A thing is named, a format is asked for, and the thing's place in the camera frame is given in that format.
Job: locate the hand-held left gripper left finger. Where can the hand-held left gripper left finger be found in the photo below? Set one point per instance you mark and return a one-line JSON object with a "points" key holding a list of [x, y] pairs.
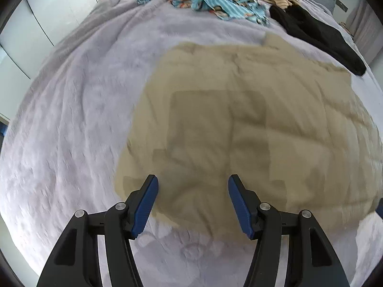
{"points": [[146, 198]]}

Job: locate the grey curtain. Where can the grey curtain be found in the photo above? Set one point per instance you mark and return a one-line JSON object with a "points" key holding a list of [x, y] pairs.
{"points": [[363, 27]]}

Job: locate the beige puffer jacket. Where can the beige puffer jacket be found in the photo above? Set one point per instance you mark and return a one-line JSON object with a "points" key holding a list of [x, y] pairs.
{"points": [[239, 110]]}

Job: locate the white wardrobe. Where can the white wardrobe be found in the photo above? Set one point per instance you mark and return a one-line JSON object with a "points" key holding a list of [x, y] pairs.
{"points": [[45, 15]]}

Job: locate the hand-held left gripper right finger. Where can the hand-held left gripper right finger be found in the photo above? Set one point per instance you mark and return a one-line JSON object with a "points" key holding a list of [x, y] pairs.
{"points": [[239, 200]]}

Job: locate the lavender fleece blanket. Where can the lavender fleece blanket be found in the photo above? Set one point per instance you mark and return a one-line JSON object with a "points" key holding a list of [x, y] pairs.
{"points": [[74, 119]]}

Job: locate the black garment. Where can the black garment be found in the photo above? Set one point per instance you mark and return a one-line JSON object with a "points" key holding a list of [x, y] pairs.
{"points": [[323, 33]]}

